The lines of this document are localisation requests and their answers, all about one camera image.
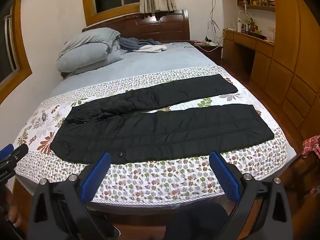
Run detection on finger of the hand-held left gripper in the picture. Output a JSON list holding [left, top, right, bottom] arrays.
[[9, 143, 29, 165], [0, 144, 14, 158]]

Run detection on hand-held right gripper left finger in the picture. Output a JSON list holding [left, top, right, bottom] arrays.
[[26, 152, 118, 240]]

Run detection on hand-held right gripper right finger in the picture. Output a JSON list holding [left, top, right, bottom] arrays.
[[209, 151, 293, 240]]

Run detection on black pants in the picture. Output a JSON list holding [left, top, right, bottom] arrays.
[[50, 74, 275, 165]]

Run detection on person's left hand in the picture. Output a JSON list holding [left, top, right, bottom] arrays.
[[0, 189, 26, 233]]

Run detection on floral quilt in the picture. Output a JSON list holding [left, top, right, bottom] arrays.
[[13, 65, 288, 204]]

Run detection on red plaid cloth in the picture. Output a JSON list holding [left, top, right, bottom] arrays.
[[301, 134, 320, 159]]

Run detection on grey pillow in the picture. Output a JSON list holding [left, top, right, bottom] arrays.
[[60, 27, 121, 58], [56, 44, 125, 75]]

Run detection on wooden nightstand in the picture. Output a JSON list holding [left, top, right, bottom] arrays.
[[191, 40, 224, 66]]

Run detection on grey bed sheet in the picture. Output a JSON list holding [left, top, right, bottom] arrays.
[[51, 42, 218, 98]]

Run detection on wooden wardrobe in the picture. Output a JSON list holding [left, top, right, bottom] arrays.
[[250, 0, 320, 157]]

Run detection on wooden desk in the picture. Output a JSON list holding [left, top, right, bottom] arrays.
[[222, 28, 275, 81]]

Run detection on white cloth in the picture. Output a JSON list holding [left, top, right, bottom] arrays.
[[136, 44, 167, 54]]

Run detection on white gooseneck lamp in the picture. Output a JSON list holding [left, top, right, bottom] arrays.
[[237, 4, 253, 32]]

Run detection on hanging cables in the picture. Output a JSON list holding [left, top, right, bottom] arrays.
[[207, 0, 225, 46]]

